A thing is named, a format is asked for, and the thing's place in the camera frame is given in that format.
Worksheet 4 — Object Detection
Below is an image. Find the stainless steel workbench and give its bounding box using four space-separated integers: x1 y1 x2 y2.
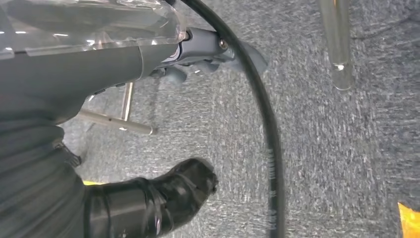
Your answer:
318 0 354 92

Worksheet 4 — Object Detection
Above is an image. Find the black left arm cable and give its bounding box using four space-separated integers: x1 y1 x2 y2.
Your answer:
180 0 287 238

